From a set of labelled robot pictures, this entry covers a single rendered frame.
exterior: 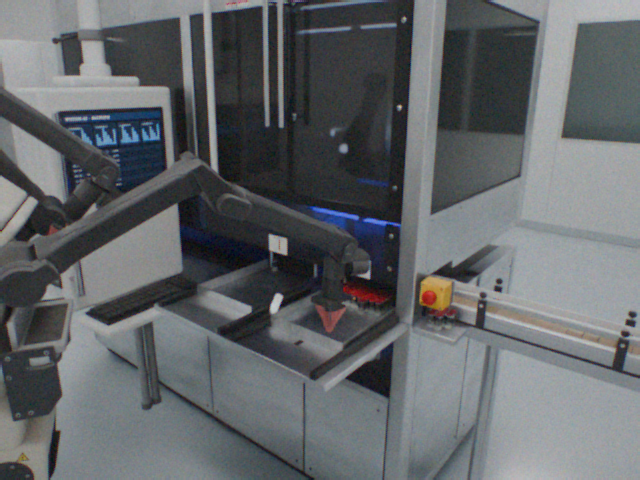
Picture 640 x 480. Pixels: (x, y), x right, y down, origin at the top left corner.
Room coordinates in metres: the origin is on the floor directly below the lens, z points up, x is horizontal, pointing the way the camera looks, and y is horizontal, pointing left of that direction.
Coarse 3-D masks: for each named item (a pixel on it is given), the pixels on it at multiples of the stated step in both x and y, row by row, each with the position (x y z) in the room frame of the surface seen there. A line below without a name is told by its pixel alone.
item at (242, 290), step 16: (240, 272) 1.65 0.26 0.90; (256, 272) 1.70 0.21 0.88; (272, 272) 1.70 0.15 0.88; (208, 288) 1.47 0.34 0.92; (224, 288) 1.55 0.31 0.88; (240, 288) 1.55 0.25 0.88; (256, 288) 1.55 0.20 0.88; (272, 288) 1.55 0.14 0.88; (288, 288) 1.56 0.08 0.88; (224, 304) 1.41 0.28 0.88; (240, 304) 1.37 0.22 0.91; (256, 304) 1.35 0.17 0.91
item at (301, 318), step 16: (304, 304) 1.40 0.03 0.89; (272, 320) 1.28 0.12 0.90; (288, 320) 1.31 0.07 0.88; (304, 320) 1.31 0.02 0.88; (320, 320) 1.31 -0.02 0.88; (352, 320) 1.32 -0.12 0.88; (368, 320) 1.32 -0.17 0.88; (384, 320) 1.29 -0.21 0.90; (304, 336) 1.20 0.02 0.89; (320, 336) 1.17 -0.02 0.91; (336, 336) 1.22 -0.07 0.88; (352, 336) 1.16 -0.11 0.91
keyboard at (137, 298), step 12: (144, 288) 1.66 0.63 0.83; (156, 288) 1.66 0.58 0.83; (168, 288) 1.67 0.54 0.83; (180, 288) 1.69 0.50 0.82; (120, 300) 1.55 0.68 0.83; (132, 300) 1.55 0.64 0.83; (144, 300) 1.56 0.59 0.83; (156, 300) 1.57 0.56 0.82; (96, 312) 1.46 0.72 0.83; (108, 312) 1.46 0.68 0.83; (120, 312) 1.46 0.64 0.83; (132, 312) 1.48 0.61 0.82; (108, 324) 1.41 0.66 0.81
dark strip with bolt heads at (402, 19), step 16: (400, 0) 1.35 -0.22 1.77; (400, 16) 1.35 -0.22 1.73; (400, 32) 1.35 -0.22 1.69; (400, 48) 1.35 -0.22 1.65; (400, 64) 1.34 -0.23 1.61; (400, 80) 1.34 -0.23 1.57; (400, 96) 1.34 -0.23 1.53; (400, 112) 1.34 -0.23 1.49; (400, 128) 1.34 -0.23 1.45; (400, 144) 1.34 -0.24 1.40; (400, 160) 1.33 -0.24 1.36; (400, 176) 1.33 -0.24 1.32; (400, 192) 1.33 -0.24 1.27; (400, 208) 1.33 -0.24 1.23
